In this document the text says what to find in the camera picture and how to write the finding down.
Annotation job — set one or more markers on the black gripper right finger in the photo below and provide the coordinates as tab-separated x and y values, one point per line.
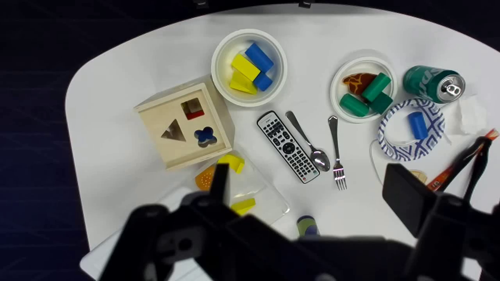
408	196

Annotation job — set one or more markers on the wooden shape sorter box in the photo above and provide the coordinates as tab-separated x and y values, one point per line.
188	123

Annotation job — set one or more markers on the black tv remote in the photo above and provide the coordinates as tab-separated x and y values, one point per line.
288	146

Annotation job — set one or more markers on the silver spoon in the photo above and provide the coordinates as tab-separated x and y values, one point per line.
316	154

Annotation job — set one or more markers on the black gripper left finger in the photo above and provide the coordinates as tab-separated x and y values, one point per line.
219	182

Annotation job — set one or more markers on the blue patterned paper plate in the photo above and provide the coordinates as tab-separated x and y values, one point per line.
410	129

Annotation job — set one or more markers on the crumpled white tissue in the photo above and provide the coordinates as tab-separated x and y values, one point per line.
467	115

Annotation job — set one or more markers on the small wooden block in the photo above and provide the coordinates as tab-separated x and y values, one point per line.
419	174

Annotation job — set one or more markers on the white plate with green blocks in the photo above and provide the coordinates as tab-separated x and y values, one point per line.
355	85

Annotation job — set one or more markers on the white bowl with blocks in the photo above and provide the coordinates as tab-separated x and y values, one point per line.
249	67

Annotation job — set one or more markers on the green soda can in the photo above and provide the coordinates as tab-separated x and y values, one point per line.
438	84

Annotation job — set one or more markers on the silver fork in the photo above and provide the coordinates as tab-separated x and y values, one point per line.
338	168

